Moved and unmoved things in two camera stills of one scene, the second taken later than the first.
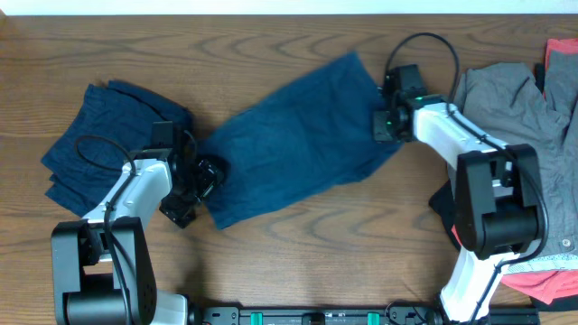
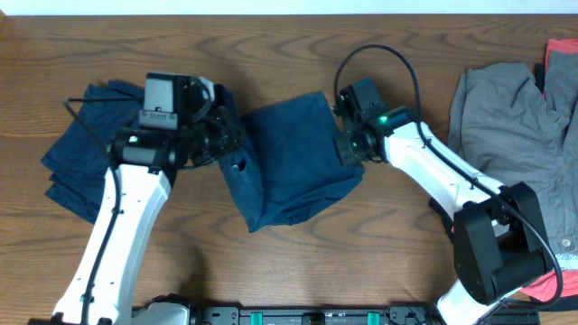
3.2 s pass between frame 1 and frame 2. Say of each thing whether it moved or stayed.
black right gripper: moved
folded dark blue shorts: stayed
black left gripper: moved
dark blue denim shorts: moved
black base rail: stayed
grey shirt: stayed
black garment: stayed
